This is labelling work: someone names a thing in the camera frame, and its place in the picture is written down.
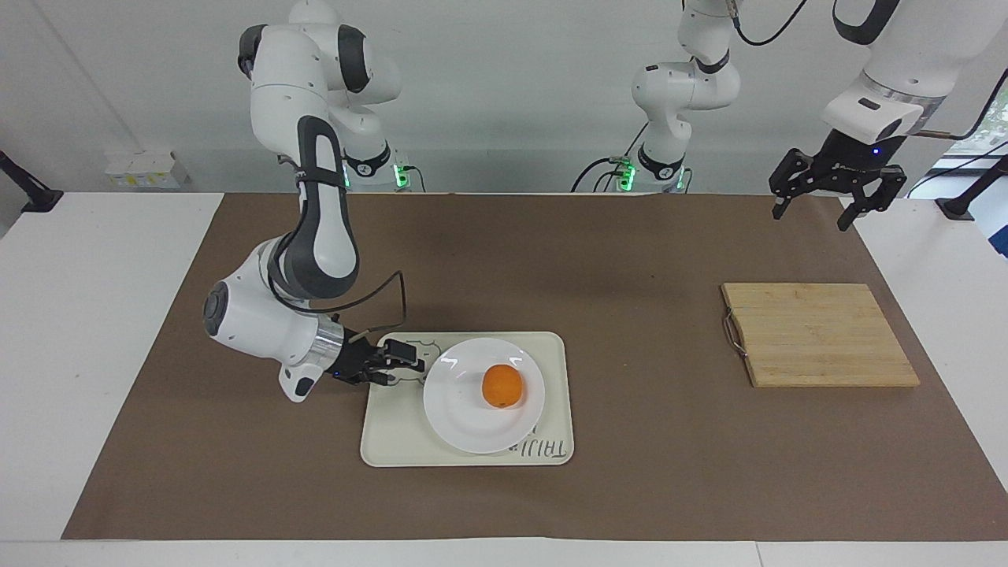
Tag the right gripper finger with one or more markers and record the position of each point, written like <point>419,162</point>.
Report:
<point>402,350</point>
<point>383,378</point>

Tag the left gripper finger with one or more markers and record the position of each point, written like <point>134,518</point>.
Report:
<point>791,179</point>
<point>878,197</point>

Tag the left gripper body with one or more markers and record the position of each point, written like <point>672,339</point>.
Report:
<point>854,164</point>

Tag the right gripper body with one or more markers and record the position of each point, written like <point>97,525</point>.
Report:
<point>351,361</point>

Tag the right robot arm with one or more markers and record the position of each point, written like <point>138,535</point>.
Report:
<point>268,102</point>

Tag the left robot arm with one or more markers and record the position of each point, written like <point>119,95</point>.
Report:
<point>685,90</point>

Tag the white round plate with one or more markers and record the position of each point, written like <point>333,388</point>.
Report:
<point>461,417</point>

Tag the orange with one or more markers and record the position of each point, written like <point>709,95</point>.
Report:
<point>502,386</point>

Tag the cream plastic tray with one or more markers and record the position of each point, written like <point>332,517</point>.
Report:
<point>394,433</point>

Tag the black stand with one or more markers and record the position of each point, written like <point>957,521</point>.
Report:
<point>24,189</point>
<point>972,197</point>

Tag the bamboo cutting board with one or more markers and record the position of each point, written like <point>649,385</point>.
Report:
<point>819,335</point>

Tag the white wall outlet box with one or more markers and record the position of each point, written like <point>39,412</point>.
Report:
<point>146,169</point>

